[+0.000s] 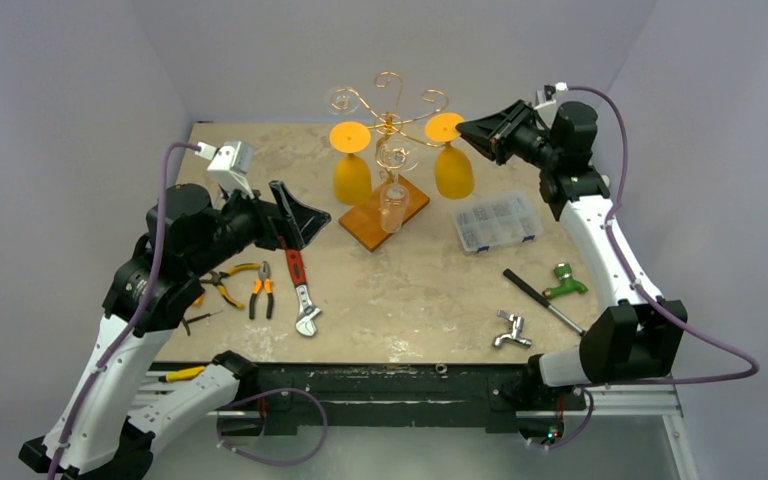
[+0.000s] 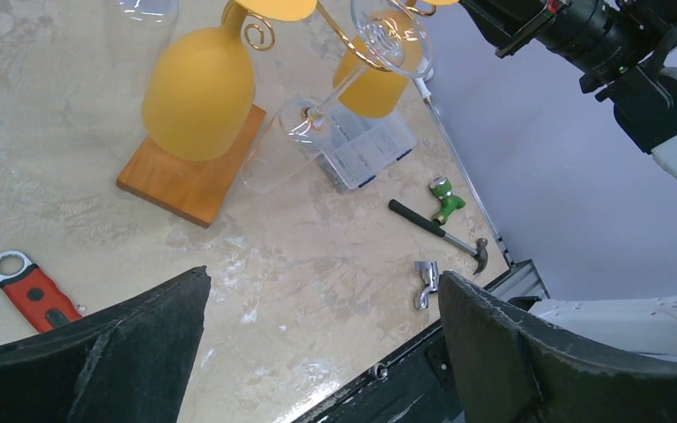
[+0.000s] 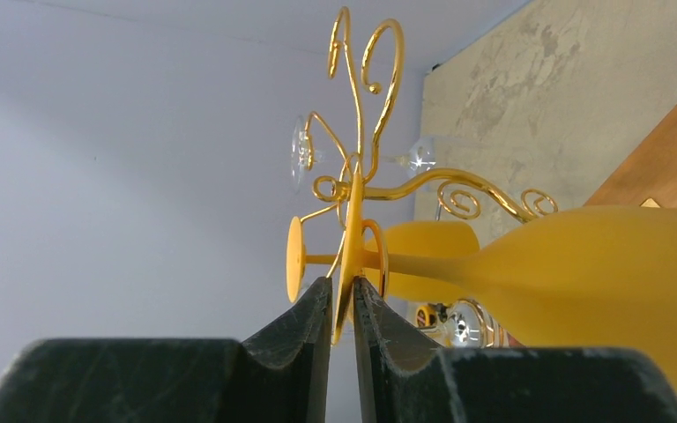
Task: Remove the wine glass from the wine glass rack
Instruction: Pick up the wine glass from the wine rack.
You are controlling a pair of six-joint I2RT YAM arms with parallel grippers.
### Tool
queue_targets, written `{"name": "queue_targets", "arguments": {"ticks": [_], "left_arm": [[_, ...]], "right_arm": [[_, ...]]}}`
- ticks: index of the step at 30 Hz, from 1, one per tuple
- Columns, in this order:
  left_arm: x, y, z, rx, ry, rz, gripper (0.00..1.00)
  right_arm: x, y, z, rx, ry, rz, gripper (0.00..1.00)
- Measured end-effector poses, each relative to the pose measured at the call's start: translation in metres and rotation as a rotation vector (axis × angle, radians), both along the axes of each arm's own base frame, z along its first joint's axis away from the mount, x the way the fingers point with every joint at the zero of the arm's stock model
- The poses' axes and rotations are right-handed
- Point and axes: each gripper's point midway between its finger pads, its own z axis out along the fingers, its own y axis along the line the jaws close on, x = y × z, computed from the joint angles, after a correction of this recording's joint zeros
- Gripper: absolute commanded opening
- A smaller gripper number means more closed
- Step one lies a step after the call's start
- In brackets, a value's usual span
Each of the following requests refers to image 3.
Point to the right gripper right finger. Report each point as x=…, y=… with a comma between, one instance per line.
x=407, y=377

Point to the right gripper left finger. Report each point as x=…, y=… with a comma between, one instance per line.
x=278, y=374

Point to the yellow wine glass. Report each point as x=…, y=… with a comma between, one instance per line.
x=414, y=239
x=593, y=276

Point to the front clear wine glass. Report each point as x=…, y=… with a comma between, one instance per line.
x=471, y=325

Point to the wooden rack base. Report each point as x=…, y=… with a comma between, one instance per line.
x=648, y=176

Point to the yellow tape measure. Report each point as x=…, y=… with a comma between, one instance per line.
x=426, y=315

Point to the gold wire wine glass rack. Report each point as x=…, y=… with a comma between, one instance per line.
x=366, y=174

